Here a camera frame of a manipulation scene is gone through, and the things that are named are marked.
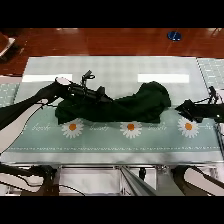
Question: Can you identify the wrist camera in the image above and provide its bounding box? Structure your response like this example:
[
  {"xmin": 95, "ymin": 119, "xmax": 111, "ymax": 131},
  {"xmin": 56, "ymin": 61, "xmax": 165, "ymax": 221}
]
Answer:
[
  {"xmin": 207, "ymin": 85, "xmax": 220, "ymax": 105},
  {"xmin": 80, "ymin": 69, "xmax": 97, "ymax": 89}
]

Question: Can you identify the dark green garment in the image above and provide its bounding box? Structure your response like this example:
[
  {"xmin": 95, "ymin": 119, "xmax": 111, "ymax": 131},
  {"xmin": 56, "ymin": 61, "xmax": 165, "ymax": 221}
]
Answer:
[{"xmin": 54, "ymin": 80, "xmax": 172, "ymax": 126}]

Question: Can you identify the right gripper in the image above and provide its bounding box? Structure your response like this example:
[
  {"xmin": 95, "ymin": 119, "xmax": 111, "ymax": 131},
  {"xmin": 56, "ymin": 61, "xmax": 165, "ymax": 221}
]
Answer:
[{"xmin": 185, "ymin": 99, "xmax": 205, "ymax": 123}]

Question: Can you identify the silver frame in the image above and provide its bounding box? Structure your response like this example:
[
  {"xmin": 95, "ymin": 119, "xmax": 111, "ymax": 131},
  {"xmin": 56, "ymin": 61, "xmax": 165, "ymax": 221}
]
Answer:
[{"xmin": 0, "ymin": 161, "xmax": 224, "ymax": 197}]

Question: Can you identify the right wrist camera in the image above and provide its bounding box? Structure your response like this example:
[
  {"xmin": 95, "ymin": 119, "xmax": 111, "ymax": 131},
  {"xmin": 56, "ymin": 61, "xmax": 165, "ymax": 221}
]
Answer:
[{"xmin": 207, "ymin": 85, "xmax": 220, "ymax": 105}]

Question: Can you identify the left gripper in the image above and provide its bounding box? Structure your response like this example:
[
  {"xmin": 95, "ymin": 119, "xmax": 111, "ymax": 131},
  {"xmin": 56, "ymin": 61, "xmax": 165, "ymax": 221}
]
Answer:
[{"xmin": 87, "ymin": 85, "xmax": 114, "ymax": 104}]

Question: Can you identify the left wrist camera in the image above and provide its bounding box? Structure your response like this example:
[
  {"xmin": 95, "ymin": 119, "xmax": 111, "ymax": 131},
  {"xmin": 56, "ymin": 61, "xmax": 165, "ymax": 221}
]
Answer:
[{"xmin": 80, "ymin": 69, "xmax": 97, "ymax": 89}]

